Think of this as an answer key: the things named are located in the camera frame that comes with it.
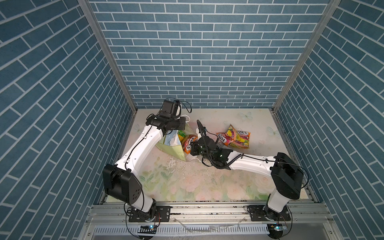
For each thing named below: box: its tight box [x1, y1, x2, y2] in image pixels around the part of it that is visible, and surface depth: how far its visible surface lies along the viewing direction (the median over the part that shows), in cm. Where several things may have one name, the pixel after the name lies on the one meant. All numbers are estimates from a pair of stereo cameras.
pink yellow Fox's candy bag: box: [216, 123, 239, 147], surface depth 101 cm
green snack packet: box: [177, 130, 186, 142], surface depth 93 cm
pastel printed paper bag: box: [155, 123, 198, 161], surface depth 80 cm
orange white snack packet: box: [181, 134, 198, 155], surface depth 85 cm
